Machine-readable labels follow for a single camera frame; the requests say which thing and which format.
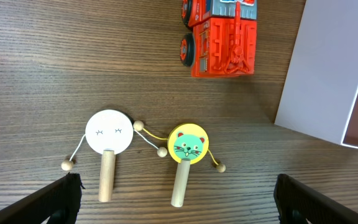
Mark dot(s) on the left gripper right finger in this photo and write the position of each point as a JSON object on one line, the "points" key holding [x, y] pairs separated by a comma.
{"points": [[299, 203]]}

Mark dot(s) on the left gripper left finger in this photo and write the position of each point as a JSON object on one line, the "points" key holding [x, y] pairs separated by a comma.
{"points": [[58, 202]]}

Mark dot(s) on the red toy fire truck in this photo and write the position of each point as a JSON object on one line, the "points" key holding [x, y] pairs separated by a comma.
{"points": [[222, 41]]}

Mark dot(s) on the white wooden rattle drum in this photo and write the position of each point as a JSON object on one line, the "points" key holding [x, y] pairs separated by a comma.
{"points": [[109, 133]]}

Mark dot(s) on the pink white cardboard box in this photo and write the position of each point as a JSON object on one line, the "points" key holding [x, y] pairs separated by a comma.
{"points": [[321, 86]]}

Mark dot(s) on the yellow cat rattle drum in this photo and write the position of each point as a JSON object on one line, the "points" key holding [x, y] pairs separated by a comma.
{"points": [[187, 144]]}

